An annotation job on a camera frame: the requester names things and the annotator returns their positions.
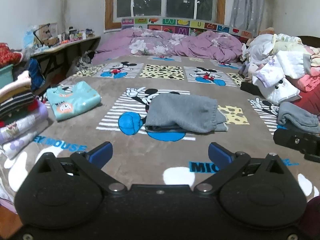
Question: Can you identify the grey and black cloth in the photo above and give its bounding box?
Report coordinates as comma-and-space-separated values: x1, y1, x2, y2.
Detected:
72, 51, 97, 73

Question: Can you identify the teal printed child's shirt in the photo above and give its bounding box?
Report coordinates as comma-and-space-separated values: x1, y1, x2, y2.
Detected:
47, 81, 101, 121

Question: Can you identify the blue hanging cloth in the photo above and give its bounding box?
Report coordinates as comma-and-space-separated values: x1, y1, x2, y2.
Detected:
28, 58, 46, 91

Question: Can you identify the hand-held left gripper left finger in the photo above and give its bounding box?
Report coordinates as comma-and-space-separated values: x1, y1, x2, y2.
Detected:
32, 141, 127, 194

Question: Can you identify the colourful alphabet headboard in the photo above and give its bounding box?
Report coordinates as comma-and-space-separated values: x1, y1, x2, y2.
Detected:
121, 17, 253, 39

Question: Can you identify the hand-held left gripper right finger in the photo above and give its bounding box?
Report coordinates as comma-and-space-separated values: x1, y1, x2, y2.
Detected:
194, 142, 288, 194

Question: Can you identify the clutter of small desk things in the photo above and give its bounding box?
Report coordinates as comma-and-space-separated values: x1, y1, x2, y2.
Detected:
24, 22, 97, 53

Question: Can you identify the red patterned cloth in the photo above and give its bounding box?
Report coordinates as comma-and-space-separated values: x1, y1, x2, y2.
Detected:
0, 42, 23, 68

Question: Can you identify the pile of unfolded clothes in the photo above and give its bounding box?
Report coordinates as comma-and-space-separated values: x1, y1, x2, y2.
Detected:
239, 32, 320, 106

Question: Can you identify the green storage box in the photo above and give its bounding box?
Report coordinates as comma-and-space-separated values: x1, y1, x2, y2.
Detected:
0, 64, 14, 91

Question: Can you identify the wooden framed window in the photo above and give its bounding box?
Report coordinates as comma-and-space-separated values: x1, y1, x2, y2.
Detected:
105, 0, 227, 32

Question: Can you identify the dark wooden desk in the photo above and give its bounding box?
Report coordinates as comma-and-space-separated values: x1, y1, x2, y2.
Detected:
29, 35, 102, 81

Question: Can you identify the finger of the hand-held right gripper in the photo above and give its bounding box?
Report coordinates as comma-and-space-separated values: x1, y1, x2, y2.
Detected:
273, 127, 320, 163

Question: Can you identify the stack of folded clothes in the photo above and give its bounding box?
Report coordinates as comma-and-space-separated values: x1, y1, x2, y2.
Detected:
0, 70, 49, 159

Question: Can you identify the purple floral quilt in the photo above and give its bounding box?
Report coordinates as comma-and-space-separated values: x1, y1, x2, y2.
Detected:
92, 27, 247, 63

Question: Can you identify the grey fleece garment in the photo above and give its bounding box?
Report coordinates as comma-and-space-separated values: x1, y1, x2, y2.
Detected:
144, 93, 229, 134
277, 102, 320, 134

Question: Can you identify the cartoon printed blanket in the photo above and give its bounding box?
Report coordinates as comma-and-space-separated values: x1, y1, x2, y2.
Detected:
0, 54, 320, 207

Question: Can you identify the grey curtain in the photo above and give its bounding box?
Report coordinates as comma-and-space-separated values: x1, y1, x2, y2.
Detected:
231, 0, 266, 33

